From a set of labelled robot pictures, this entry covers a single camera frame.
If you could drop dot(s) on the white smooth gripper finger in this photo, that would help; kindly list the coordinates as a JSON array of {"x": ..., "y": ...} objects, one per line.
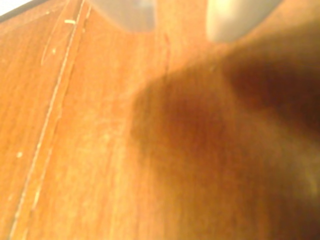
[{"x": 230, "y": 17}]

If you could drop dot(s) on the white ribbed gripper finger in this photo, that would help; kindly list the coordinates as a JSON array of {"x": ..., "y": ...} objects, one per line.
[{"x": 130, "y": 15}]

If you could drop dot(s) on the white paper sheet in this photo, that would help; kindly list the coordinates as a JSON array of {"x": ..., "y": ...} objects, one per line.
[{"x": 8, "y": 6}]

